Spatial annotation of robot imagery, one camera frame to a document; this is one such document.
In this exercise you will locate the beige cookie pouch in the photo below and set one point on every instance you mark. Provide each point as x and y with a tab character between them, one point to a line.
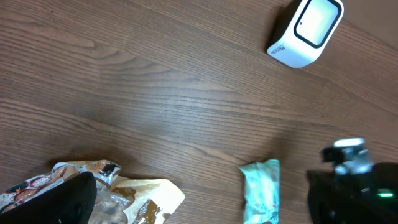
118	200

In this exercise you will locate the white barcode scanner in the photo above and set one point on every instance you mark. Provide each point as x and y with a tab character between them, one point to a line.
303	31

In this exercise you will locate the teal snack packet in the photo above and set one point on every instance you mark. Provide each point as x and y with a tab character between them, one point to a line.
261	192

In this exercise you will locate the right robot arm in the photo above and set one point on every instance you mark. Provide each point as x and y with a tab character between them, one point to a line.
369	197

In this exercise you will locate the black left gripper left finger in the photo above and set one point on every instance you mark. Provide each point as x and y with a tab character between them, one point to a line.
71	202

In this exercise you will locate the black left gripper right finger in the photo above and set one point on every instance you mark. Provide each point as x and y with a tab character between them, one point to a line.
331	197

